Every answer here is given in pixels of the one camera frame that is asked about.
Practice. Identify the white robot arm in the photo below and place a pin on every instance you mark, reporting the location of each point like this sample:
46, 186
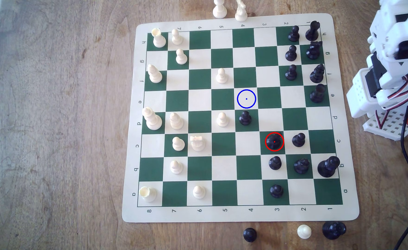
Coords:
360, 93

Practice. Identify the black chess rook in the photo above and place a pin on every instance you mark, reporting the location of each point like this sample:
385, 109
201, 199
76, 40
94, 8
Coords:
311, 34

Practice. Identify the black chess bishop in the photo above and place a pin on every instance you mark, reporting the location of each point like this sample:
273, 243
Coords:
316, 75

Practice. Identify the black chess pawn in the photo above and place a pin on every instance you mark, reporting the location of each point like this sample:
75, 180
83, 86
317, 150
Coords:
298, 140
293, 35
290, 55
245, 119
275, 164
290, 73
276, 191
250, 235

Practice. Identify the black chess king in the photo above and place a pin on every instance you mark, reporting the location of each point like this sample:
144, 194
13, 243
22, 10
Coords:
333, 231
317, 95

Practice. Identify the white chess knight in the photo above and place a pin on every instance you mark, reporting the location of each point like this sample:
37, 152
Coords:
241, 13
198, 144

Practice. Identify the black chess queen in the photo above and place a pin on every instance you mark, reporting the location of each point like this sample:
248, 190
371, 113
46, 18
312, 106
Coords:
327, 168

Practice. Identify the white chess pawn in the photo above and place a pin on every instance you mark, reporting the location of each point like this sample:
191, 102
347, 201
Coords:
177, 39
176, 168
181, 58
221, 77
222, 120
199, 192
304, 232
178, 144

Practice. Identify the green and cream chess mat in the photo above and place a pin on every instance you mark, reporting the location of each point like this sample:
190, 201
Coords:
224, 145

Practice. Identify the white chess rook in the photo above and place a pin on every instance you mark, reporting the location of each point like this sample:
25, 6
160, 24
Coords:
159, 41
149, 195

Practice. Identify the white chess bishop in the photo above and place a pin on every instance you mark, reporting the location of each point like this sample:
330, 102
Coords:
155, 76
176, 122

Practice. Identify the black pawn b2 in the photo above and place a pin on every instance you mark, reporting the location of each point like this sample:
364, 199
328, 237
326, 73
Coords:
301, 167

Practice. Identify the white pawn off board top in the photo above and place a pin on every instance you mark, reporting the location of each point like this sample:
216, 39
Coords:
219, 10

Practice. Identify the white queen d8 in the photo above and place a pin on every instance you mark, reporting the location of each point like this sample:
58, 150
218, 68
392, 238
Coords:
153, 121

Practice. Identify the white perforated base plate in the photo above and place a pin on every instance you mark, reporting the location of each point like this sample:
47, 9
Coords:
391, 126

